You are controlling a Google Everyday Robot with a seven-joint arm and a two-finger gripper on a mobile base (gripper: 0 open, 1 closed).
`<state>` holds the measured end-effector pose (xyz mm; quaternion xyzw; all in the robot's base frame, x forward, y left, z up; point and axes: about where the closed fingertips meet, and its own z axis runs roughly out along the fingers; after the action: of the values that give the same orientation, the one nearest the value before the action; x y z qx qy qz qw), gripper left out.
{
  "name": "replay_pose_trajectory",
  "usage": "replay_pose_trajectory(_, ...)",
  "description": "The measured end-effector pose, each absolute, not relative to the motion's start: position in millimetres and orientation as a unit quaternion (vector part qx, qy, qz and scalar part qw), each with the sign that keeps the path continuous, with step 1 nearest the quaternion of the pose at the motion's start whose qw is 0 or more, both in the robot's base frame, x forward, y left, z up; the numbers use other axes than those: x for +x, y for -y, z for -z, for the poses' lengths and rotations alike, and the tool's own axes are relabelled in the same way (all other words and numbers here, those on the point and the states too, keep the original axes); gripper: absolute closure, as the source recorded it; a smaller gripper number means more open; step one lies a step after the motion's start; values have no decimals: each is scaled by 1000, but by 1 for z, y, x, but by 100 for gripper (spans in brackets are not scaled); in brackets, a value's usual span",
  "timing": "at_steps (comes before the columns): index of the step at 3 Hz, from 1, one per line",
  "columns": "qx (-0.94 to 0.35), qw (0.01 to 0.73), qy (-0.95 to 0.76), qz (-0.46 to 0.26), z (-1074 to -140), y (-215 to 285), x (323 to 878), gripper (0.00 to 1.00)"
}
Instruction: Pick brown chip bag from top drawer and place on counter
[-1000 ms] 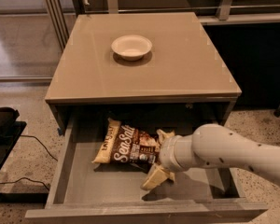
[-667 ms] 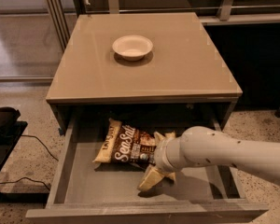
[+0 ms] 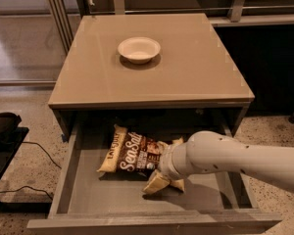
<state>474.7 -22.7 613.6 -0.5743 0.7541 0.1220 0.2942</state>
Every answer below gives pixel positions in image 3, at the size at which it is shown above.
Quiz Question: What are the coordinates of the brown sea salt chip bag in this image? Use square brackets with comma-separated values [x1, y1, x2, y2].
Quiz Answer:
[96, 124, 186, 193]

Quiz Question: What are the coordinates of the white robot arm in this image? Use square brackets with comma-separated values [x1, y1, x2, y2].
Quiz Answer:
[143, 131, 294, 195]

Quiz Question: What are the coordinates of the grey drawer cabinet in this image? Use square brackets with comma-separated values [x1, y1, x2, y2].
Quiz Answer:
[49, 14, 254, 135]

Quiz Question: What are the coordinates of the open grey top drawer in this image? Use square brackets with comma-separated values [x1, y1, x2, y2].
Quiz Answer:
[26, 115, 283, 235]

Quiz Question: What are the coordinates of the white paper bowl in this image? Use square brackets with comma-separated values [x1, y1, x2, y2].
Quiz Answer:
[118, 37, 161, 65]

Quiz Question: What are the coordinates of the black stand at left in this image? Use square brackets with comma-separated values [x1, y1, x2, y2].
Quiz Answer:
[0, 113, 51, 213]

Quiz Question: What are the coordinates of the black cable on floor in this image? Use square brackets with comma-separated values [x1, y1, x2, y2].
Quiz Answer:
[0, 140, 63, 202]

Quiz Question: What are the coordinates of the metal railing frame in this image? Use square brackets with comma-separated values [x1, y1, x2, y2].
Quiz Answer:
[47, 0, 294, 50]

